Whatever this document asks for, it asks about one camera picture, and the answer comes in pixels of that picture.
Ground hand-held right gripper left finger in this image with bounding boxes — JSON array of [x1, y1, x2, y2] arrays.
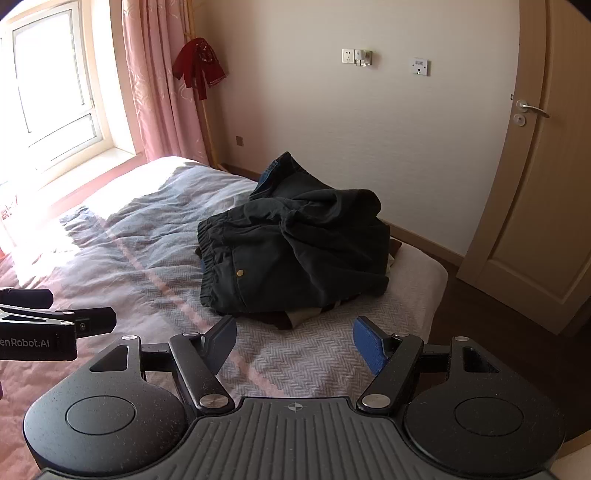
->
[[90, 316, 238, 414]]

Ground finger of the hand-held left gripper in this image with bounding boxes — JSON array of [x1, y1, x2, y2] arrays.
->
[[0, 306, 117, 336], [0, 288, 53, 310]]

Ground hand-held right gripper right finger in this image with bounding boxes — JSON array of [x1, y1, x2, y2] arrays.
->
[[353, 316, 502, 414]]

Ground dark pants with brass button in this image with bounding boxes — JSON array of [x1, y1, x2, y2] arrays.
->
[[198, 187, 393, 318]]

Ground beige garment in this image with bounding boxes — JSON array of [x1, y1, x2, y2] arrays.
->
[[285, 305, 325, 329]]

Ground pink and grey bed blanket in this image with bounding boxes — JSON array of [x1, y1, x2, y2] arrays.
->
[[0, 156, 450, 462]]

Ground wooden coat stand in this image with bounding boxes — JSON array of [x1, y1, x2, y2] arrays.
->
[[184, 0, 223, 171]]

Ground white framed window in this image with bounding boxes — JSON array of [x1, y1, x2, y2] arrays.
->
[[0, 0, 118, 188]]

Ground beige wooden door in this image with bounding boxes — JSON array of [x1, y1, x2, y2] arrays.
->
[[456, 0, 591, 336]]

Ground pink curtain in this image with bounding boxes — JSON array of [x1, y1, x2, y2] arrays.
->
[[121, 0, 214, 168]]

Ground red hanging garment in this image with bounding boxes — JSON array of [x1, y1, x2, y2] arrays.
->
[[172, 37, 227, 100]]

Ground silver door handle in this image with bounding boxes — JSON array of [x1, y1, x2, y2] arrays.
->
[[513, 99, 551, 128]]

